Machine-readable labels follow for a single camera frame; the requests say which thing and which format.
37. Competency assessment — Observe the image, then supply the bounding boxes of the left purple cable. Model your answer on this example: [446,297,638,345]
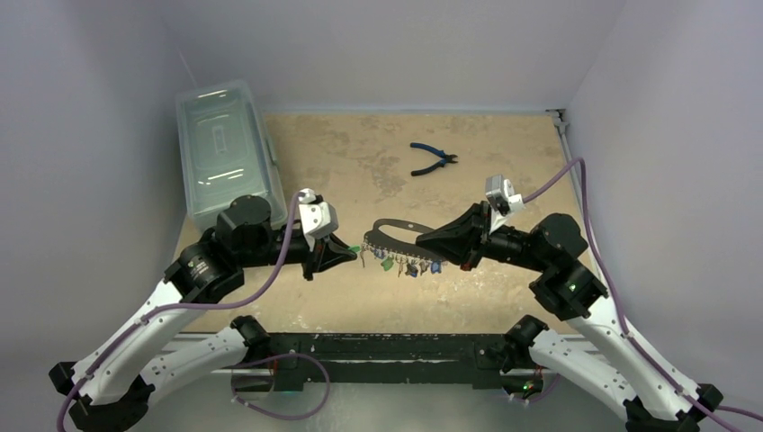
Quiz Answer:
[56,190,331,432]

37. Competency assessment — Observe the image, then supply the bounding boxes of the blue handled pliers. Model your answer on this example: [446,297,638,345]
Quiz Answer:
[409,141,460,177]

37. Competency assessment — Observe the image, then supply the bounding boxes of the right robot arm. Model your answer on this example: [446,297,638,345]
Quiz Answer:
[416,202,723,431]

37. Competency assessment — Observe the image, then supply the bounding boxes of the right side aluminium rail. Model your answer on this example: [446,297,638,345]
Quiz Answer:
[546,109,612,293]

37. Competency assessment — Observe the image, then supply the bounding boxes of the metal keyring plate with keys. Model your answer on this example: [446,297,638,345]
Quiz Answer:
[349,218,445,278]

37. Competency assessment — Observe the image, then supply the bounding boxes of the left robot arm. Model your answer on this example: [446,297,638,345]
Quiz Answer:
[49,189,356,431]

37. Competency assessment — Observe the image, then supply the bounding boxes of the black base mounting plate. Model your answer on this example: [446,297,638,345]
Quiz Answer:
[233,333,536,392]

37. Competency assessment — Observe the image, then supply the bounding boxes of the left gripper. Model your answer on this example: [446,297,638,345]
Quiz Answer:
[238,229,357,281]

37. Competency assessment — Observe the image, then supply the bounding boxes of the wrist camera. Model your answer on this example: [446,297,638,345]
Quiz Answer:
[485,175,525,234]
[298,188,339,251]

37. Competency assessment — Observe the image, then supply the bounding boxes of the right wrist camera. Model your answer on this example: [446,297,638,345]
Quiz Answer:
[485,175,525,234]

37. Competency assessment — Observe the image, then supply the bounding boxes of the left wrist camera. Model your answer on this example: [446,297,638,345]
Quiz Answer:
[298,188,339,251]

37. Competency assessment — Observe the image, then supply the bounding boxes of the translucent plastic storage box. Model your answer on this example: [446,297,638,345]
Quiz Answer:
[175,80,288,230]

